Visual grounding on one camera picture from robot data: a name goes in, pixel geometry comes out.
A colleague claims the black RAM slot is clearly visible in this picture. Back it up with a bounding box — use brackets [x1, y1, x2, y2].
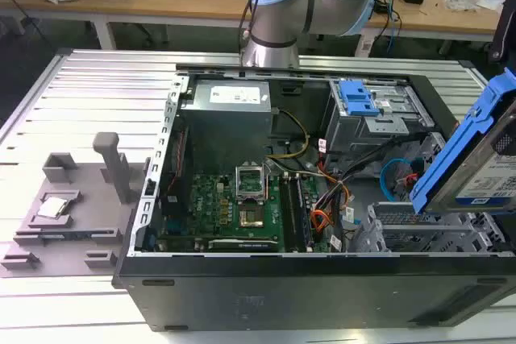
[281, 176, 297, 251]

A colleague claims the silver metal drive cage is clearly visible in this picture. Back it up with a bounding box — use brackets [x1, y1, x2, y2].
[324, 77, 436, 151]

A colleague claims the blue disk wire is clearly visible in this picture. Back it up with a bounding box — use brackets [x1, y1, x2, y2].
[380, 157, 422, 203]

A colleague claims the blue plastic drive carrier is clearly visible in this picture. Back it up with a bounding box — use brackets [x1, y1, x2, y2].
[337, 79, 382, 118]

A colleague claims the hard disk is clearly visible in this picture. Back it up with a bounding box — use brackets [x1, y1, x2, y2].
[409, 72, 516, 216]

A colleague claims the silver CPU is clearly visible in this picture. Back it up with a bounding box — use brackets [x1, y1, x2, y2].
[35, 195, 69, 218]

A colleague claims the black sleeved wire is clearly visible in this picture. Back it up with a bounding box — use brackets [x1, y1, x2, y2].
[328, 130, 428, 192]

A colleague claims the black open PC case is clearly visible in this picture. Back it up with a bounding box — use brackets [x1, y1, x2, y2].
[111, 62, 516, 333]

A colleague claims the yellow and black wire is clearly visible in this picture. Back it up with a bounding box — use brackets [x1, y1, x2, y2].
[268, 108, 311, 160]

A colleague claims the metal socket cover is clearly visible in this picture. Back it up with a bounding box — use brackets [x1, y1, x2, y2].
[235, 163, 269, 202]

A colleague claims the silver metal disk bay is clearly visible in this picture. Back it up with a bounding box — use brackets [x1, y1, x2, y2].
[356, 201, 509, 255]

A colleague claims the CPU socket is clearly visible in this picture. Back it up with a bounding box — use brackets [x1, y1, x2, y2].
[237, 202, 269, 230]

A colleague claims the wooden desk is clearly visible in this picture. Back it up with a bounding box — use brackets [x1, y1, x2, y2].
[0, 0, 516, 45]

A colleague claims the black RAM stick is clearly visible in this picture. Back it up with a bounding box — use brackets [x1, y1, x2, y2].
[293, 176, 314, 251]

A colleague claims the orange wire bundle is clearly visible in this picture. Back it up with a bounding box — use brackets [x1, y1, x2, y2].
[310, 174, 352, 244]

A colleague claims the grey parts rack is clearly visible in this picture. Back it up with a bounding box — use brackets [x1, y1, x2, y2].
[0, 131, 152, 279]

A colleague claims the grey power supply unit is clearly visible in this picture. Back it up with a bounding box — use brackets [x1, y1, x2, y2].
[179, 79, 275, 147]

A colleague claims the green motherboard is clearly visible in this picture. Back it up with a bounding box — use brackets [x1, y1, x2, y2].
[160, 170, 323, 255]

